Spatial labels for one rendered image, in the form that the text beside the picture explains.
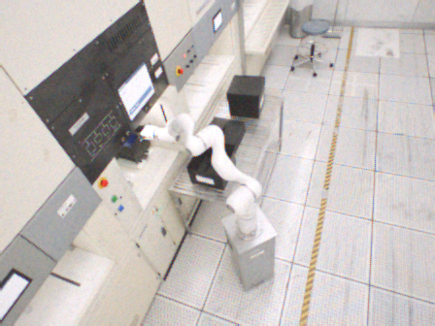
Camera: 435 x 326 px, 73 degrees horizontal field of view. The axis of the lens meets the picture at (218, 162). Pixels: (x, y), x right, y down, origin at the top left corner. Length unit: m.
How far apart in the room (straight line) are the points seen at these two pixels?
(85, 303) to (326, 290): 1.76
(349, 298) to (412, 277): 0.54
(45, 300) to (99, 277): 0.32
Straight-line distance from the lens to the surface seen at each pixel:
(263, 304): 2.60
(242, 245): 1.93
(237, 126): 2.47
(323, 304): 2.64
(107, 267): 2.00
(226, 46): 3.37
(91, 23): 1.54
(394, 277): 2.86
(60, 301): 2.06
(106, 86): 1.60
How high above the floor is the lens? 2.51
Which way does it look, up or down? 48 degrees down
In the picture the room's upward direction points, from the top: 11 degrees counter-clockwise
